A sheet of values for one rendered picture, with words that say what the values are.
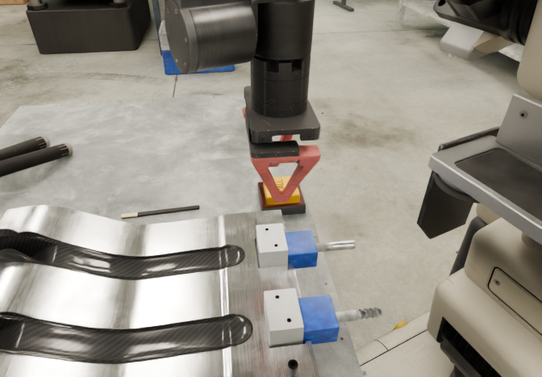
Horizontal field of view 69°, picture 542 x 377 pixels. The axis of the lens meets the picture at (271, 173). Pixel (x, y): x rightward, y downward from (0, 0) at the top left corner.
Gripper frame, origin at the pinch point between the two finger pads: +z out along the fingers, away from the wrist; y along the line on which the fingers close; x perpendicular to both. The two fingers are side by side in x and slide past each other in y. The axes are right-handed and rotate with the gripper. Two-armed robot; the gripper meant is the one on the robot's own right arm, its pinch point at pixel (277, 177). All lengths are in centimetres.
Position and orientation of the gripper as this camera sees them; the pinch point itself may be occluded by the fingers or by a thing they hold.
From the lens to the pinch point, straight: 45.2
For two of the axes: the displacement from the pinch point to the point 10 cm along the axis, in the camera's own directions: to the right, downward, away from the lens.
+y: 1.3, 5.8, -8.0
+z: -0.2, 8.1, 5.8
